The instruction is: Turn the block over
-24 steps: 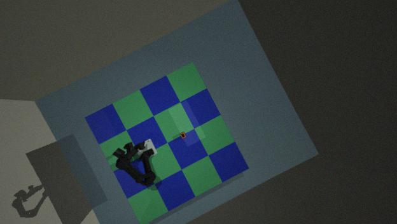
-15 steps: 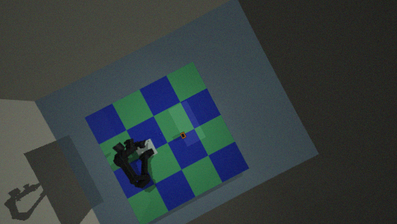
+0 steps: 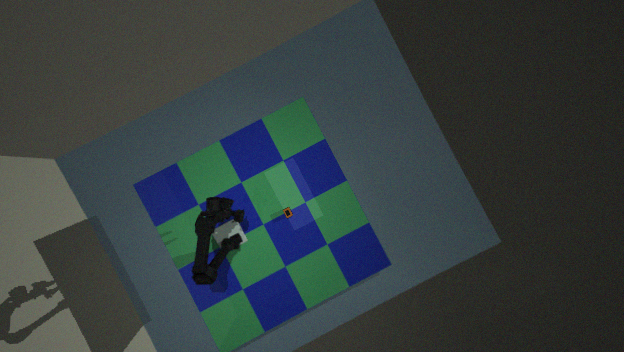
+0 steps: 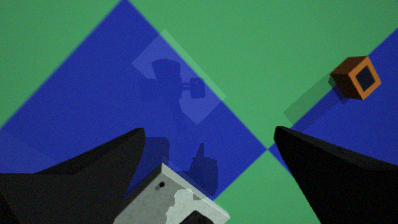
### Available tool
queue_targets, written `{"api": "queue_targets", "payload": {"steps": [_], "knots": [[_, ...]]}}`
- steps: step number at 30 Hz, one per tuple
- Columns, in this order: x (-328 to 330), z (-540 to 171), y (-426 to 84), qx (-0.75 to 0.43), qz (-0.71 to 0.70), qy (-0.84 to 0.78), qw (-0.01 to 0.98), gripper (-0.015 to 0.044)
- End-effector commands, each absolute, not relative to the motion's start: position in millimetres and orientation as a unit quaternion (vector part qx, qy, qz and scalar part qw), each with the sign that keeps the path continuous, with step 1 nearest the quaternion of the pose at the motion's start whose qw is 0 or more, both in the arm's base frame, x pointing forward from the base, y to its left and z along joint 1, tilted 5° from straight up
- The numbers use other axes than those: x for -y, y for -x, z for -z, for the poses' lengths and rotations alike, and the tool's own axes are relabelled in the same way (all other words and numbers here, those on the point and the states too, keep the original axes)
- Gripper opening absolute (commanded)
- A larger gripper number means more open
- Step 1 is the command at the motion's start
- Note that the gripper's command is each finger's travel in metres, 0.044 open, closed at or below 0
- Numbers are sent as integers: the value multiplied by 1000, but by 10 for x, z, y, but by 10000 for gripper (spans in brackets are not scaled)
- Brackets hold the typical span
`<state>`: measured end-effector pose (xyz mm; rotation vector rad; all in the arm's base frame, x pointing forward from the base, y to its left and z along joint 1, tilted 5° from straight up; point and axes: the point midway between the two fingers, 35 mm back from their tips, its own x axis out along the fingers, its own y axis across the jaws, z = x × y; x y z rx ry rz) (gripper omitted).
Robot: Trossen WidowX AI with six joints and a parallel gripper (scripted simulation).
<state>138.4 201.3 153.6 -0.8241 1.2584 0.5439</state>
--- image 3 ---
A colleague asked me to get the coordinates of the orange block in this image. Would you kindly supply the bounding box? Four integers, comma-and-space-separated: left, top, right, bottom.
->
283, 207, 293, 218

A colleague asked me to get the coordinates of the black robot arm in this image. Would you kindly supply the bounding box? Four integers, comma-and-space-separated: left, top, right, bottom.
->
191, 197, 243, 285

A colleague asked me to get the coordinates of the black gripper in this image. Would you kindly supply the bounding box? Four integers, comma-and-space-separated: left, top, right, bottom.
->
218, 209, 245, 223

